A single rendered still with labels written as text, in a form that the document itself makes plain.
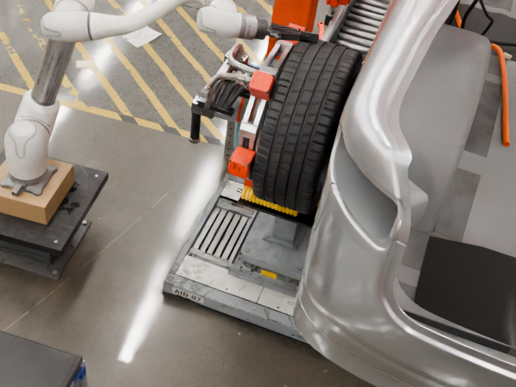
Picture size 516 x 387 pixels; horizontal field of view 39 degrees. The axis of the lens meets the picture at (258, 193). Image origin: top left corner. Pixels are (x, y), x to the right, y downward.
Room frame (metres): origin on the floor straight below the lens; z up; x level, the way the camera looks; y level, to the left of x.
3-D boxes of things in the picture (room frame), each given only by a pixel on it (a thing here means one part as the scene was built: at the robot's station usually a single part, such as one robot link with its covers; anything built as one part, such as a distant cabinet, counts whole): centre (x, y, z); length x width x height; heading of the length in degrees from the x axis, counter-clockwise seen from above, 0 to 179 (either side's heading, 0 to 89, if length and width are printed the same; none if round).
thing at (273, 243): (2.25, -0.15, 0.32); 0.40 x 0.30 x 0.28; 167
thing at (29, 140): (2.16, 0.97, 0.57); 0.18 x 0.16 x 0.22; 7
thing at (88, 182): (2.15, 0.97, 0.15); 0.50 x 0.50 x 0.30; 83
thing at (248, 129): (2.28, 0.01, 0.85); 0.54 x 0.07 x 0.54; 167
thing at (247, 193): (2.14, -0.06, 0.51); 0.29 x 0.06 x 0.06; 77
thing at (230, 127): (2.97, 0.16, 0.21); 0.10 x 0.10 x 0.42; 77
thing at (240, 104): (2.30, 0.08, 0.85); 0.21 x 0.14 x 0.14; 77
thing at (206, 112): (2.16, 0.25, 0.93); 0.09 x 0.05 x 0.05; 77
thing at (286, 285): (2.27, -0.16, 0.13); 0.50 x 0.36 x 0.10; 167
